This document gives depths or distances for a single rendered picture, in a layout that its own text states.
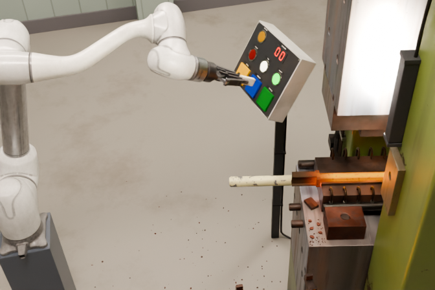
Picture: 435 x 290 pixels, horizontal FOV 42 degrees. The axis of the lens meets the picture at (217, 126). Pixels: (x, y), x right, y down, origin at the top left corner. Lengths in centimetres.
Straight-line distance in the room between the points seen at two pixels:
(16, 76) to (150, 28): 47
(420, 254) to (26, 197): 142
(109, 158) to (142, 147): 22
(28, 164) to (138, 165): 124
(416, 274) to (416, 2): 68
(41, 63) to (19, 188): 55
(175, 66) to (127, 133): 186
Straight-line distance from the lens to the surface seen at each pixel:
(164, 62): 189
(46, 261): 241
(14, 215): 225
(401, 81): 138
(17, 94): 216
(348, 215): 186
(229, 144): 356
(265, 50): 230
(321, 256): 188
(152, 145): 360
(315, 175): 191
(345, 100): 157
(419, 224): 142
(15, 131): 226
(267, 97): 222
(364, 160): 205
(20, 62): 190
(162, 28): 197
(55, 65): 191
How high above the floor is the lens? 235
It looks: 40 degrees down
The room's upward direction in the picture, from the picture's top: 3 degrees counter-clockwise
